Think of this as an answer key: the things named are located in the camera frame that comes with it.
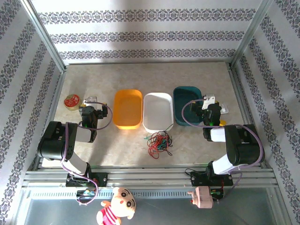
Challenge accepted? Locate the aluminium side rail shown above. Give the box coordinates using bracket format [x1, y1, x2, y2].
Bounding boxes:
[227, 63, 267, 168]
[32, 70, 68, 166]

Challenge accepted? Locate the white plastic bin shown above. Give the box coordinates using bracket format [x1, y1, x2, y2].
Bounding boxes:
[142, 92, 174, 134]

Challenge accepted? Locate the aluminium front rail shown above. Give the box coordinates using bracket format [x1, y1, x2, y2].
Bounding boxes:
[22, 164, 279, 188]

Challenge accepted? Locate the thin green cable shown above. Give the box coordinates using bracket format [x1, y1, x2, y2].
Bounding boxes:
[143, 125, 174, 150]

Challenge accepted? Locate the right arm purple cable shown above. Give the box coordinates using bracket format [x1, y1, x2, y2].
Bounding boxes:
[182, 98, 265, 188]

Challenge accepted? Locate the orange plastic bin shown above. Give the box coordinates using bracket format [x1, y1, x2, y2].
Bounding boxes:
[112, 89, 143, 131]

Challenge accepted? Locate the plush doll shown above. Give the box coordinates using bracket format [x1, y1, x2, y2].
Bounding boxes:
[96, 187, 137, 225]

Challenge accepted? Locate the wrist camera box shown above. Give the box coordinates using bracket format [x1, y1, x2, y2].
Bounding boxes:
[83, 96, 98, 105]
[202, 95, 216, 110]

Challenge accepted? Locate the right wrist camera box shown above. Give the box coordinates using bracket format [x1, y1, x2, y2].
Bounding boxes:
[202, 95, 216, 110]

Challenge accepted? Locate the slotted metal strip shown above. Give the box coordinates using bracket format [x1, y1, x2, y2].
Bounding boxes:
[29, 189, 270, 200]

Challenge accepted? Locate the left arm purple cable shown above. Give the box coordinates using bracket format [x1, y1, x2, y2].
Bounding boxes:
[60, 102, 113, 206]

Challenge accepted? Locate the thin red cable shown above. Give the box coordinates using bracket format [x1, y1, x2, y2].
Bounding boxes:
[146, 132, 173, 160]

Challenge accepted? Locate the small circuit board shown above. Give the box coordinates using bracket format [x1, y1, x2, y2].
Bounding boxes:
[76, 189, 98, 200]
[210, 188, 225, 200]

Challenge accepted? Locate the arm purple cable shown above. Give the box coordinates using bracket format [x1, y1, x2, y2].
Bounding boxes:
[182, 98, 265, 188]
[60, 102, 113, 206]

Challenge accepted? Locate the teal plastic bin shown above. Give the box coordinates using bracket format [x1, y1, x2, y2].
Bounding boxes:
[172, 86, 204, 127]

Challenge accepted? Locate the pink toy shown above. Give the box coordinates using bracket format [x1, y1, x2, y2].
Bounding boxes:
[187, 186, 214, 209]

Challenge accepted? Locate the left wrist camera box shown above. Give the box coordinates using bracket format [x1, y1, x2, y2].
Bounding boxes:
[83, 96, 98, 105]

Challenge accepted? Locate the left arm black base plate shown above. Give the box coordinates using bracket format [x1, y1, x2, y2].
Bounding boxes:
[65, 172, 109, 188]

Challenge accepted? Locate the aluminium corner post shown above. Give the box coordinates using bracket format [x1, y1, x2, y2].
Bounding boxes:
[229, 0, 275, 70]
[20, 0, 67, 73]

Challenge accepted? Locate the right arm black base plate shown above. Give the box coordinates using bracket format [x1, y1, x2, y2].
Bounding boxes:
[190, 171, 234, 188]

